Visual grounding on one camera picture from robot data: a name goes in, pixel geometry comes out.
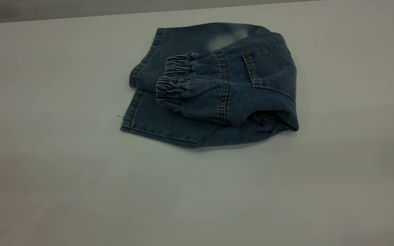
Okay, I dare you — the blue denim shorts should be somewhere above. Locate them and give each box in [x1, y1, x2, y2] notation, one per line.
[120, 22, 299, 149]

